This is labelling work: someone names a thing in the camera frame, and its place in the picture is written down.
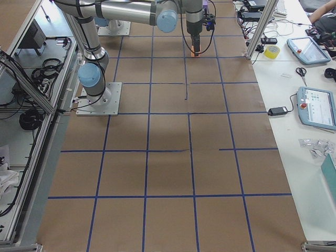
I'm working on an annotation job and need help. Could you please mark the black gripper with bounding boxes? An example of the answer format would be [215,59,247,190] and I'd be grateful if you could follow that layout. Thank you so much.
[186,12,203,54]

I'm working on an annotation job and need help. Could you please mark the yellow tape roll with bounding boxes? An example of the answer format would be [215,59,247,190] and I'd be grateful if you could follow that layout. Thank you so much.
[264,45,280,59]

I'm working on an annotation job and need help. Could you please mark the teal board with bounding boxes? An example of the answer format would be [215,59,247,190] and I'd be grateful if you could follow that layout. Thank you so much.
[321,154,336,192]

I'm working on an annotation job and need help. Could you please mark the orange foam cube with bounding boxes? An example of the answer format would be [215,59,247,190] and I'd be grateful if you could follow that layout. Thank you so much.
[191,45,201,57]

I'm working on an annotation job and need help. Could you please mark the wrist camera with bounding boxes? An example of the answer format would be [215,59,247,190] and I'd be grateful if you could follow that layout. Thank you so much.
[203,14,216,32]

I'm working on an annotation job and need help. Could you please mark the black handled scissors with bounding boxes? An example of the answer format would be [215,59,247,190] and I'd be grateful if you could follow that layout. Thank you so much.
[296,67,307,86]

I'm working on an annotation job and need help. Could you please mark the bag of screws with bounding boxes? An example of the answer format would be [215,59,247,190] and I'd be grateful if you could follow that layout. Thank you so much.
[298,139,335,159]

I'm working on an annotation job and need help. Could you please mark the far teach pendant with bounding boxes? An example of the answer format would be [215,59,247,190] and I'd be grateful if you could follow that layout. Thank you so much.
[287,37,331,65]

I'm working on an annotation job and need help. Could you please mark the seated person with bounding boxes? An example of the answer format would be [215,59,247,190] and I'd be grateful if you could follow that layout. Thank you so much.
[309,0,335,33]

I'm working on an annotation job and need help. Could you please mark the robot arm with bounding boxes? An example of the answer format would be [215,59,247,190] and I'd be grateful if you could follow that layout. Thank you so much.
[55,1,205,107]

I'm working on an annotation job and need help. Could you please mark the aluminium frame rail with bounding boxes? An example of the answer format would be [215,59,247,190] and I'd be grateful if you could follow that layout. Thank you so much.
[1,1,77,246]

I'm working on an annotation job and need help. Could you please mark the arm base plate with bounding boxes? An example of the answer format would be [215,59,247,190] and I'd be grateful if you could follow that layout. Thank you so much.
[98,20,131,37]
[76,82,122,116]

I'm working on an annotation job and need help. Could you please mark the coiled black cable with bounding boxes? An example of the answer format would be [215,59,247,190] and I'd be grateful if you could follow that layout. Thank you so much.
[19,109,43,132]

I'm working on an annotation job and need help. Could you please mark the aluminium frame post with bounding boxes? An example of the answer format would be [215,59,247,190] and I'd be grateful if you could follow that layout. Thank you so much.
[245,0,278,59]

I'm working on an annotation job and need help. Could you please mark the teach pendant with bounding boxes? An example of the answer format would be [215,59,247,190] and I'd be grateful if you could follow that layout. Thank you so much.
[287,37,331,65]
[297,87,335,130]

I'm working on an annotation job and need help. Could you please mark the near teach pendant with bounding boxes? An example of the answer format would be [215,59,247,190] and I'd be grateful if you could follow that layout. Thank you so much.
[297,87,335,130]

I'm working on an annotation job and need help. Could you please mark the black power brick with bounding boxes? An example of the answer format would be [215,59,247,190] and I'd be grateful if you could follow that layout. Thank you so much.
[267,107,289,116]

